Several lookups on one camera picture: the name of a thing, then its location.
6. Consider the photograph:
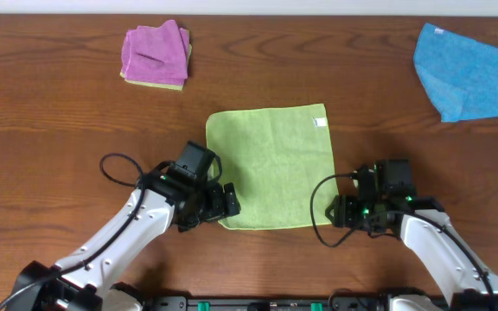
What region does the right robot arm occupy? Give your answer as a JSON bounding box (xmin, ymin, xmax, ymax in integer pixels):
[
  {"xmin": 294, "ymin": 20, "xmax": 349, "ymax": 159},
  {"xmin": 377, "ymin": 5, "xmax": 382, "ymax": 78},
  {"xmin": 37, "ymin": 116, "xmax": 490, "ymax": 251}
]
[{"xmin": 324, "ymin": 159, "xmax": 498, "ymax": 310}]

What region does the folded light green cloth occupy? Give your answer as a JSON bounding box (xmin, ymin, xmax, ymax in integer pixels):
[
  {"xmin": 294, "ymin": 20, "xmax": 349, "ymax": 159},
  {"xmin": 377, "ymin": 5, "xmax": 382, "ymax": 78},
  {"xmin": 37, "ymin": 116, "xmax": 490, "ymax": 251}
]
[{"xmin": 119, "ymin": 44, "xmax": 192, "ymax": 91}]

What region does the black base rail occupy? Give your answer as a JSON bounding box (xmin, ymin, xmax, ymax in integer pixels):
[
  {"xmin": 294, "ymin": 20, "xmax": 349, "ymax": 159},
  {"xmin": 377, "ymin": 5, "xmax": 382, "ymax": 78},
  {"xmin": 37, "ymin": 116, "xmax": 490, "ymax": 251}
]
[{"xmin": 144, "ymin": 295, "xmax": 449, "ymax": 311}]

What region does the blue cloth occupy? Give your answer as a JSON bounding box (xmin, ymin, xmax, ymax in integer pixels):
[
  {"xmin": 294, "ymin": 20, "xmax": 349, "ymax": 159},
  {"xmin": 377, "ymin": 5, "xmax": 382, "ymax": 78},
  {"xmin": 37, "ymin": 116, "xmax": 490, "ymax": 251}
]
[{"xmin": 413, "ymin": 23, "xmax": 498, "ymax": 123}]

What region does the folded purple cloth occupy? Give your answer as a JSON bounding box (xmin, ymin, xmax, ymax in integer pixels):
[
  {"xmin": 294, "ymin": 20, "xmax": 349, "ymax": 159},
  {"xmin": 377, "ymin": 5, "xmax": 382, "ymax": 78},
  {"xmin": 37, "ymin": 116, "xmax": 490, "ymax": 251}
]
[{"xmin": 120, "ymin": 20, "xmax": 190, "ymax": 85}]

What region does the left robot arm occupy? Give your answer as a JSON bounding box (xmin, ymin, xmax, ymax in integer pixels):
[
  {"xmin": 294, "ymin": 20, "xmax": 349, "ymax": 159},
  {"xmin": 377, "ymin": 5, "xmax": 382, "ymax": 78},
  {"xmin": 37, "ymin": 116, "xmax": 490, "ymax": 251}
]
[{"xmin": 0, "ymin": 171, "xmax": 240, "ymax": 310}]

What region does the right black cable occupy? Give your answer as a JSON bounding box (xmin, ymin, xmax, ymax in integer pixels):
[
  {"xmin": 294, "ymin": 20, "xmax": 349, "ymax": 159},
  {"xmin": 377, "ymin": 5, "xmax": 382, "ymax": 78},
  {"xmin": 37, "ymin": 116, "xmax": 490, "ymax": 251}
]
[{"xmin": 310, "ymin": 172, "xmax": 496, "ymax": 303}]

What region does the black cable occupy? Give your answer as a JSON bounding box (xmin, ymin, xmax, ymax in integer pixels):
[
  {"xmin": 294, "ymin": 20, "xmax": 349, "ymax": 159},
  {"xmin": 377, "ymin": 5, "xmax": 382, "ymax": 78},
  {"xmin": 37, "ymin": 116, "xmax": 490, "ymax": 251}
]
[
  {"xmin": 310, "ymin": 172, "xmax": 496, "ymax": 303},
  {"xmin": 0, "ymin": 152, "xmax": 224, "ymax": 311}
]

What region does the left black cable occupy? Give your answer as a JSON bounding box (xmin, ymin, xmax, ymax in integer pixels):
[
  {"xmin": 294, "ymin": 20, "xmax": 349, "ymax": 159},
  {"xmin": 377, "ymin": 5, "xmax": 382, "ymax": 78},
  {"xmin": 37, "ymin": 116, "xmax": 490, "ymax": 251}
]
[{"xmin": 0, "ymin": 152, "xmax": 224, "ymax": 311}]

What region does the green microfibre cloth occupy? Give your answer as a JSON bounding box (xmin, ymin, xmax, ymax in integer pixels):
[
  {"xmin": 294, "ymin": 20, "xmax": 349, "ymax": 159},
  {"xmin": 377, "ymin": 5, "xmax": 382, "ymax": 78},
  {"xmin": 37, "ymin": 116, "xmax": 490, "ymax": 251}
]
[{"xmin": 206, "ymin": 104, "xmax": 338, "ymax": 231}]

